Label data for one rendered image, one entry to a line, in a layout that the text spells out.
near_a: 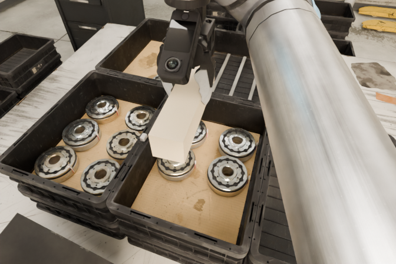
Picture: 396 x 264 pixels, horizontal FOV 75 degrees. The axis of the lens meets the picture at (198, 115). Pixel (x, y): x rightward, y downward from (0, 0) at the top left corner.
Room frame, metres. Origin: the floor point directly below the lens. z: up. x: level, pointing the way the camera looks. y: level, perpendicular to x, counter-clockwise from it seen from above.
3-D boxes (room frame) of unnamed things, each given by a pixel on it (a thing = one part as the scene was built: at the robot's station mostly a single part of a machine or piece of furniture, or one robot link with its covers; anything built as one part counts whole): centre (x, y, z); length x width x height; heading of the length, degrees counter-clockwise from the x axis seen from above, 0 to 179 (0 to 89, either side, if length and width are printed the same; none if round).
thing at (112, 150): (0.45, 0.21, 0.86); 0.10 x 0.10 x 0.01
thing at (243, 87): (0.75, -0.14, 0.87); 0.40 x 0.30 x 0.11; 161
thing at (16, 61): (1.35, 1.11, 0.37); 0.40 x 0.30 x 0.45; 165
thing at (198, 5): (0.41, 0.01, 1.23); 0.09 x 0.08 x 0.12; 165
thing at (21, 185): (0.47, 0.27, 0.87); 0.40 x 0.30 x 0.11; 161
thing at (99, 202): (0.47, 0.27, 0.92); 0.40 x 0.30 x 0.02; 161
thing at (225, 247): (0.38, -0.01, 0.92); 0.40 x 0.30 x 0.02; 161
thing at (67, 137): (0.49, 0.34, 0.86); 0.10 x 0.10 x 0.01
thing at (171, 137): (0.38, 0.02, 1.07); 0.24 x 0.06 x 0.06; 165
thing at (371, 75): (0.98, -0.82, 0.71); 0.22 x 0.19 x 0.01; 165
